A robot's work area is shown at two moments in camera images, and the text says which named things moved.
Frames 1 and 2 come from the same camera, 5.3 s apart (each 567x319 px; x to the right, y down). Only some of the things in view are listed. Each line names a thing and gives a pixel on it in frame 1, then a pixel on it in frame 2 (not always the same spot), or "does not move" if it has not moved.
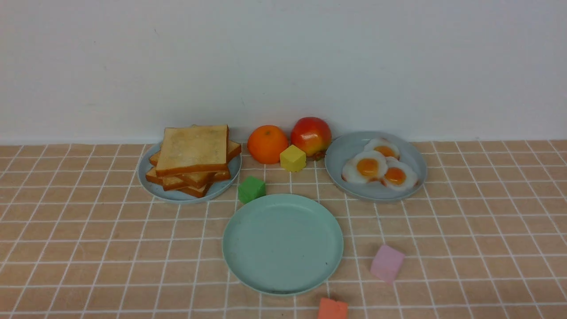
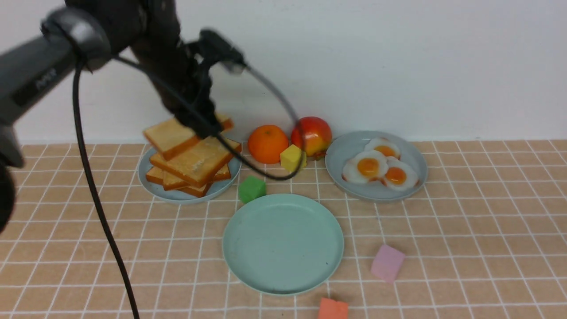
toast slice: [194, 149] -> [168, 138]
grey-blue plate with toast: [218, 190] does not move
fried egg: [364, 167] does not move
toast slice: [199, 193] does not move
